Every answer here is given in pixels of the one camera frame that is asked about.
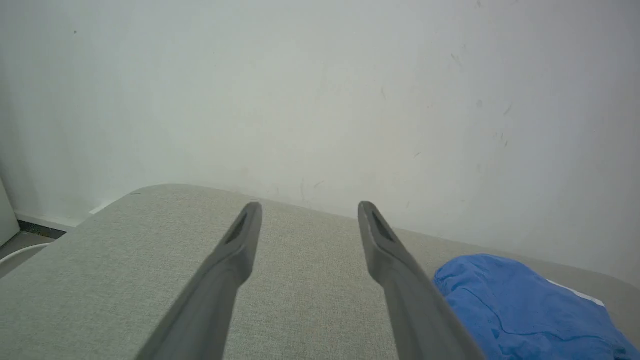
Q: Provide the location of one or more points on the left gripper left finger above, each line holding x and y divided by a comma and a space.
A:
215, 290

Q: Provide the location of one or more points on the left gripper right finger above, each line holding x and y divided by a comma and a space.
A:
410, 300

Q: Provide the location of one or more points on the blue garment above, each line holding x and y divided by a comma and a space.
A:
520, 310

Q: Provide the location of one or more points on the dark baseboard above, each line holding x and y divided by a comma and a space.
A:
42, 227

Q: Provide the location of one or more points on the white panel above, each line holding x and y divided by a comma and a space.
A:
6, 215

